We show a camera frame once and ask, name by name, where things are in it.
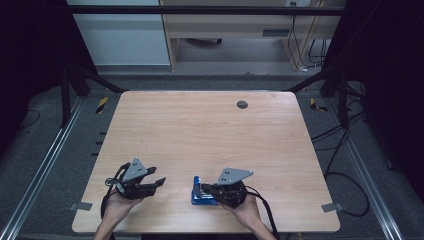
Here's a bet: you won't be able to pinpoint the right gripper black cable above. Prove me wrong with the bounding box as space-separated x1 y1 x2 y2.
244 185 281 240

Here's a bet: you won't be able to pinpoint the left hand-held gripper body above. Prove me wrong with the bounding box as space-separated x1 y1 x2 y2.
113 157 158 201

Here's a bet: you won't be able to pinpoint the yellow black tape strip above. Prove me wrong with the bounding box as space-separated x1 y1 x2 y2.
309 97 328 113
95 96 109 115

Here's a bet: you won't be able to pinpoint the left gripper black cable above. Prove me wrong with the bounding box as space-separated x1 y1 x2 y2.
100 162 132 220

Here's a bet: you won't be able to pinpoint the black cables under desk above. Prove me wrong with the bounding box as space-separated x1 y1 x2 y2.
288 14 328 73

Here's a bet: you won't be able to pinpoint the blue stapler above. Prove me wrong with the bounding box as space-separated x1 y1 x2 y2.
190 175 219 206

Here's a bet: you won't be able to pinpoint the white cabinet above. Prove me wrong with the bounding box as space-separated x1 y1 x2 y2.
66 0 171 67

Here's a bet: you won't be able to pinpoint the aluminium floor rail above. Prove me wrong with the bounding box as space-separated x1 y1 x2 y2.
0 96 86 240
326 98 406 240

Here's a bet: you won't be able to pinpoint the grey table bracket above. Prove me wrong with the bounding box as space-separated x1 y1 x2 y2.
321 202 344 213
68 201 94 212

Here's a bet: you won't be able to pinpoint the light wooden desk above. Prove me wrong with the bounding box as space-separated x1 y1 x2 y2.
159 0 348 73

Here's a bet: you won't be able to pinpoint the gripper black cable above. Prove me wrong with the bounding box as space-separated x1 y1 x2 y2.
244 185 281 240
100 162 132 220

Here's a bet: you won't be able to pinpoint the black frame strut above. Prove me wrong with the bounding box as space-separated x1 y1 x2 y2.
59 64 128 128
286 66 349 128

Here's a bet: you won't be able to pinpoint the black curtain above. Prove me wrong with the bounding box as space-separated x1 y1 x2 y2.
0 0 98 158
328 0 424 194

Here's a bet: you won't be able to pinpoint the black horizontal frame bar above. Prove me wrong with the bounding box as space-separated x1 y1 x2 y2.
66 4 348 17

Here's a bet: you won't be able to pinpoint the person's left hand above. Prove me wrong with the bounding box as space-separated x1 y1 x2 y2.
104 189 144 228

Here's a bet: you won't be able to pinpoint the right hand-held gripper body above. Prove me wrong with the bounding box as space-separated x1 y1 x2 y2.
200 167 254 210

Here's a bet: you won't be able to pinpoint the black floor cable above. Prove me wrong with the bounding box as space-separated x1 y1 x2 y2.
311 109 371 218

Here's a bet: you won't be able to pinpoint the person's right hand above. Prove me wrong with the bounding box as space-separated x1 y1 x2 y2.
219 193 263 231

